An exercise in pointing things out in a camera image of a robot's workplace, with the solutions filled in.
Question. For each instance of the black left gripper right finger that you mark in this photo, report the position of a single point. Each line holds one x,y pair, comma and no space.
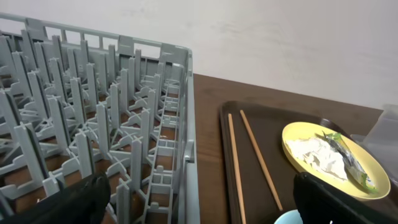
320,202

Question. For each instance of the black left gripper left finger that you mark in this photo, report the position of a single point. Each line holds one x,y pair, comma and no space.
82,202

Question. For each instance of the light blue bowl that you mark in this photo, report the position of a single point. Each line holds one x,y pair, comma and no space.
290,217

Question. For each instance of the yellow plate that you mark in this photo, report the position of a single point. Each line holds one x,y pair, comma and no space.
303,130

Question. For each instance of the green foil wrapper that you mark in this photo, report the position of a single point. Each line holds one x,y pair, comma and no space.
352,165

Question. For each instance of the white napkin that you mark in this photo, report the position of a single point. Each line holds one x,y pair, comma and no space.
320,156

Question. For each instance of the wooden chopstick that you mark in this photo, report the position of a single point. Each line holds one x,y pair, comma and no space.
261,161
236,169

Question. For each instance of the grey dishwasher rack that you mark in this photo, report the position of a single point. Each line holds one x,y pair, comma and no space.
77,102

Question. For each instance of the dark brown serving tray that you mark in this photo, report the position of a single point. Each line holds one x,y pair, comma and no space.
261,171

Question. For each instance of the clear plastic bin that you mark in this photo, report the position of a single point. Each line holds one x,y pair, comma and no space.
381,141

